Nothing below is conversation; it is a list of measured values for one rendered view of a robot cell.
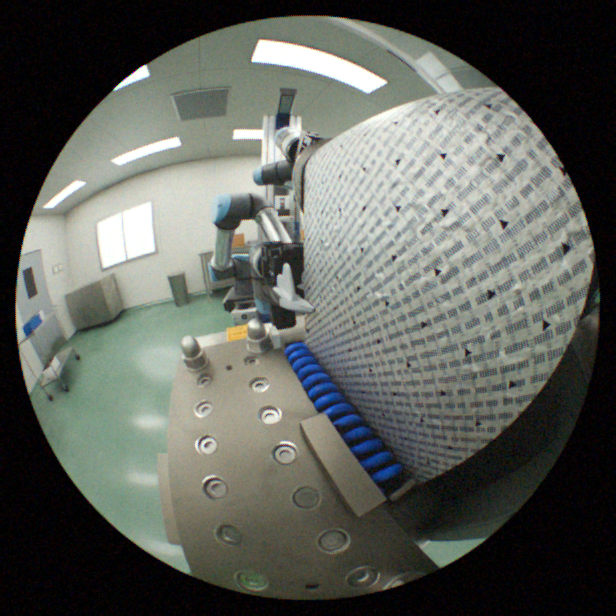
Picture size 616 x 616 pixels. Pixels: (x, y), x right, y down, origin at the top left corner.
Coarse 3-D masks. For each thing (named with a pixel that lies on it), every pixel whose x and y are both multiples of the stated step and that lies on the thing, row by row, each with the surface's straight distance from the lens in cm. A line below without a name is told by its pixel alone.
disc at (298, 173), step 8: (312, 144) 25; (320, 144) 26; (304, 152) 24; (312, 152) 25; (304, 160) 24; (296, 168) 23; (304, 168) 24; (296, 176) 23; (296, 184) 23; (296, 192) 22; (296, 200) 22
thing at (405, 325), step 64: (320, 256) 18; (384, 256) 12; (448, 256) 9; (512, 256) 9; (320, 320) 20; (384, 320) 12; (448, 320) 10; (512, 320) 9; (576, 320) 9; (384, 384) 14; (448, 384) 11; (512, 384) 10; (384, 448) 19; (448, 448) 14
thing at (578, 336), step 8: (592, 312) 28; (592, 320) 27; (576, 328) 32; (592, 328) 27; (576, 336) 31; (584, 336) 28; (592, 336) 26; (576, 344) 29; (584, 344) 27; (592, 344) 25; (576, 352) 29; (584, 352) 26; (592, 352) 24; (584, 360) 25; (592, 360) 24; (584, 368) 25; (592, 368) 23; (584, 376) 24
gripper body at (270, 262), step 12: (264, 252) 38; (276, 252) 29; (288, 252) 29; (300, 252) 29; (264, 264) 31; (276, 264) 28; (288, 264) 29; (300, 264) 30; (264, 276) 32; (276, 276) 28; (300, 276) 30
